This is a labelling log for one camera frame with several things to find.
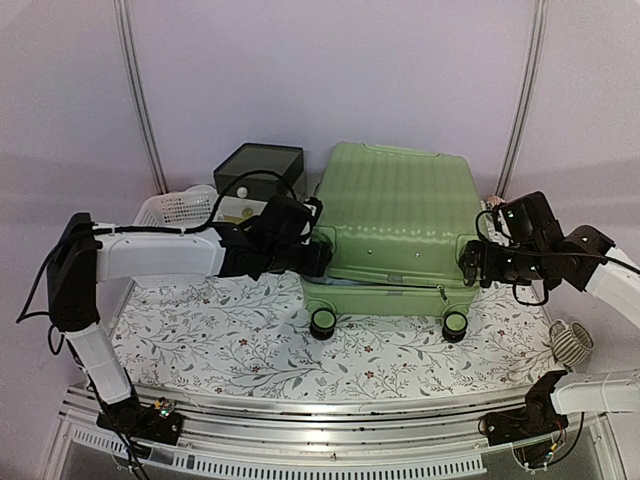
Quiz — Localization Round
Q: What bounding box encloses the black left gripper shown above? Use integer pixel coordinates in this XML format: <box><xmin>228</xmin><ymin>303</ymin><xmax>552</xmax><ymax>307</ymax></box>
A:
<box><xmin>266</xmin><ymin>240</ymin><xmax>334</xmax><ymax>278</ymax></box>

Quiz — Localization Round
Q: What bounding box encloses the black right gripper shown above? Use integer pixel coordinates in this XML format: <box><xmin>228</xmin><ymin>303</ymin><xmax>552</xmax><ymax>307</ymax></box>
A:
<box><xmin>460</xmin><ymin>239</ymin><xmax>549</xmax><ymax>286</ymax></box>

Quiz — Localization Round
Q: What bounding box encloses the green hard-shell suitcase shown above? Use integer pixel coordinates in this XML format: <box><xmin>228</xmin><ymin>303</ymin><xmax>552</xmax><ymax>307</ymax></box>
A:
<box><xmin>301</xmin><ymin>142</ymin><xmax>481</xmax><ymax>343</ymax></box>

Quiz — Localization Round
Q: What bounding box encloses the drawer cabinet with dark top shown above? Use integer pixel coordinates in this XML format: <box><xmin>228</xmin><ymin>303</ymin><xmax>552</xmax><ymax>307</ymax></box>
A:
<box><xmin>213</xmin><ymin>143</ymin><xmax>307</xmax><ymax>221</ymax></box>

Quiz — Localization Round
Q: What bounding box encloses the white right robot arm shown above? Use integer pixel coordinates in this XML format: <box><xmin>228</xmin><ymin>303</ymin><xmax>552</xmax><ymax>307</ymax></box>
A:
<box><xmin>459</xmin><ymin>191</ymin><xmax>639</xmax><ymax>446</ymax></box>

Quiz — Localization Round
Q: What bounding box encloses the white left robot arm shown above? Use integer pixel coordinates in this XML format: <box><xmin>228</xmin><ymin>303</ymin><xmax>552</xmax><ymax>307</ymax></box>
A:
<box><xmin>34</xmin><ymin>195</ymin><xmax>331</xmax><ymax>446</ymax></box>

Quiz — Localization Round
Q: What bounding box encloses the small patterned bowl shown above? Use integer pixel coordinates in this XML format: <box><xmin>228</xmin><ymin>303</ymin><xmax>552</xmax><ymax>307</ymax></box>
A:
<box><xmin>485</xmin><ymin>195</ymin><xmax>506</xmax><ymax>211</ymax></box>

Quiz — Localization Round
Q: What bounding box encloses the white plastic mesh basket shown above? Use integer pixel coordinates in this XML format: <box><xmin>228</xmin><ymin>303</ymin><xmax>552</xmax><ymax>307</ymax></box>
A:
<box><xmin>133</xmin><ymin>185</ymin><xmax>218</xmax><ymax>227</ymax></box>

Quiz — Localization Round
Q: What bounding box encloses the floral white tablecloth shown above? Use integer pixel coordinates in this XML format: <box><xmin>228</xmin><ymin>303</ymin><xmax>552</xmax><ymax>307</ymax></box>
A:
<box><xmin>111</xmin><ymin>273</ymin><xmax>557</xmax><ymax>403</ymax></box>

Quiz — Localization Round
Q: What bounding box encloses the aluminium front rail frame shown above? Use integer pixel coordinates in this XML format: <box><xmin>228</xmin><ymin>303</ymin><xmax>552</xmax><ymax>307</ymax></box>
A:
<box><xmin>40</xmin><ymin>380</ymin><xmax>621</xmax><ymax>480</ymax></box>

